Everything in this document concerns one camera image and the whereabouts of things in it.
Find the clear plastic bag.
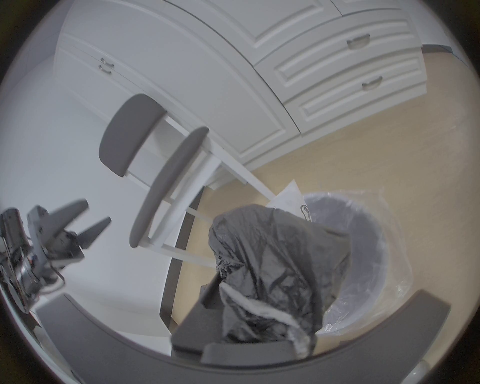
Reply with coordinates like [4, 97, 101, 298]
[300, 188, 415, 335]

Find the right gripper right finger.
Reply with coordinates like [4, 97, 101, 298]
[201, 337, 314, 367]

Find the white wardrobe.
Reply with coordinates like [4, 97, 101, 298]
[52, 0, 429, 190]

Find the white trash bin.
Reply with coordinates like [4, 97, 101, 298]
[304, 193, 391, 331]

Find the black plastic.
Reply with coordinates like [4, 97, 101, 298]
[208, 204, 354, 357]

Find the white chair grey seat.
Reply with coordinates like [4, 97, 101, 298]
[98, 94, 280, 269]

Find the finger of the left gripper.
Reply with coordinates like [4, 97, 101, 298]
[77, 216, 112, 251]
[44, 199, 89, 241]

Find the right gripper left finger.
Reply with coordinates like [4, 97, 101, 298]
[170, 274, 227, 357]

